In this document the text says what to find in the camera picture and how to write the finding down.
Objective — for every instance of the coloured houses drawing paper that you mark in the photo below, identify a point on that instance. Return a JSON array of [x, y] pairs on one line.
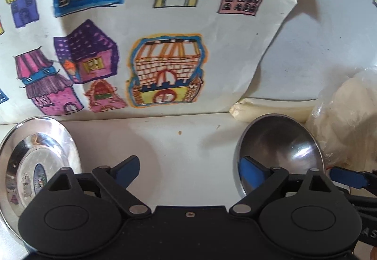
[[141, 18]]

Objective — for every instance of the cream rolled paper tube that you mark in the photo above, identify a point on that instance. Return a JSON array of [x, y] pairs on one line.
[[274, 110]]

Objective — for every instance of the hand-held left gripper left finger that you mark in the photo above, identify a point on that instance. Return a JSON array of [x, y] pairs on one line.
[[129, 168]]

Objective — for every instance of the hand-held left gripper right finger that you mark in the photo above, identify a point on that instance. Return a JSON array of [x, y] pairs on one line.
[[249, 172]]

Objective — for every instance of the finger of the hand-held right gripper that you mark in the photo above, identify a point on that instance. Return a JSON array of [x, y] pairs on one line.
[[346, 177]]

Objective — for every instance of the steel plate with blue sticker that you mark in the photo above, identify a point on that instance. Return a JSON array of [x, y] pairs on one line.
[[29, 160]]

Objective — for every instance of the deep steel bowl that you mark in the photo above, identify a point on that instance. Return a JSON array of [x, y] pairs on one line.
[[279, 142]]

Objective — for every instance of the plastic bag of white buns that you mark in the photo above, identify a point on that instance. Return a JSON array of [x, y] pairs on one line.
[[347, 118]]

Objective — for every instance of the white printed cloth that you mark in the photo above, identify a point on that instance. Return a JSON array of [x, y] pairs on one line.
[[182, 160]]

